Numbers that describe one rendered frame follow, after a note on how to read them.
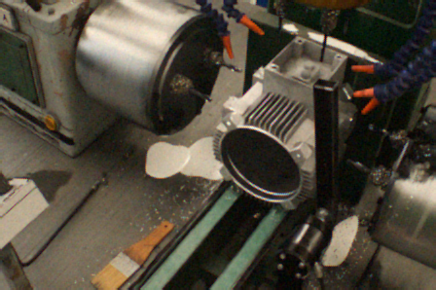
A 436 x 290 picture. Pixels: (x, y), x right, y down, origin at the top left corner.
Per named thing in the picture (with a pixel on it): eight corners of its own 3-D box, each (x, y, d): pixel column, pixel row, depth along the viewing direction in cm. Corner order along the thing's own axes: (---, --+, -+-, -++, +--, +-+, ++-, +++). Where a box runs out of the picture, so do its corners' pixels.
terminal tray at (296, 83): (290, 67, 99) (295, 35, 94) (342, 89, 95) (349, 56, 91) (258, 101, 91) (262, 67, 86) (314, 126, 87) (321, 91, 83)
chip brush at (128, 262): (161, 218, 104) (161, 215, 103) (180, 231, 102) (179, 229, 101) (89, 283, 90) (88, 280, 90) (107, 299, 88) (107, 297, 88)
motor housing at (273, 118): (263, 119, 110) (272, 43, 98) (345, 157, 104) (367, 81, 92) (209, 179, 97) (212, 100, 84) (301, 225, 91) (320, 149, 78)
